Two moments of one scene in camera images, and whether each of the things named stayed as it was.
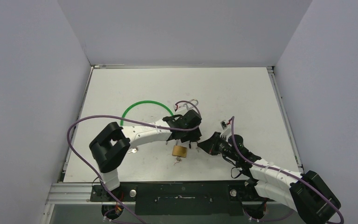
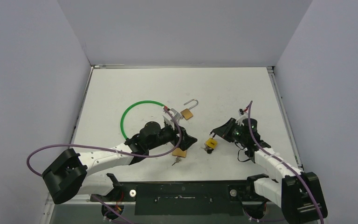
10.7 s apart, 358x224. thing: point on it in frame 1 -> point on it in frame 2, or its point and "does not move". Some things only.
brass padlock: (179, 150) does not move
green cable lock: (140, 102) does not move
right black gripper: (215, 144) -> (226, 129)
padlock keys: (178, 159) does not move
